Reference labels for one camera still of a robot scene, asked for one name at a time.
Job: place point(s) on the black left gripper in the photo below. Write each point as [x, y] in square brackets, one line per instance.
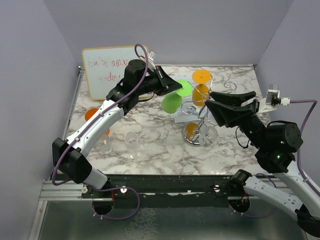
[166, 83]

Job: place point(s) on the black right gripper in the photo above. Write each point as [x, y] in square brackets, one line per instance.
[228, 107]

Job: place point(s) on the green plastic wine glass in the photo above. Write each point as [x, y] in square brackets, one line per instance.
[173, 100]

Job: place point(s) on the yellow plastic wine glass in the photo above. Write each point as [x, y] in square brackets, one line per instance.
[201, 91]

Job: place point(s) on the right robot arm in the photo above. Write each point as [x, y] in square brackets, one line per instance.
[278, 152]

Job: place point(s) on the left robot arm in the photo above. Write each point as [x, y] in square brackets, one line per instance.
[70, 154]

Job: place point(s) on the clear hung wine glass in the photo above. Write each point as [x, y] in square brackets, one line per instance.
[208, 136]

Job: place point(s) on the chrome wine glass rack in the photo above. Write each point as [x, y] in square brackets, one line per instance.
[191, 130]

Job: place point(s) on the clear wine glass centre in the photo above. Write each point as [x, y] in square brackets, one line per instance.
[133, 144]

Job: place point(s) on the orange plastic wine glass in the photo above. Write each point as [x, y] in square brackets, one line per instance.
[90, 113]

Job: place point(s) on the clear wine glass left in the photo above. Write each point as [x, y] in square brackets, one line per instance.
[105, 144]

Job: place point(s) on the printed paper sheet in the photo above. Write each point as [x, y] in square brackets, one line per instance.
[180, 117]

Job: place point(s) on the yellow framed whiteboard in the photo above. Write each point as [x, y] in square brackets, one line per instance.
[104, 68]

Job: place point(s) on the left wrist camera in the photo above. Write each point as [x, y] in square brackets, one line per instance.
[150, 59]

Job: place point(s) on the black mounting rail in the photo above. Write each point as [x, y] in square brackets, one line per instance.
[168, 191]

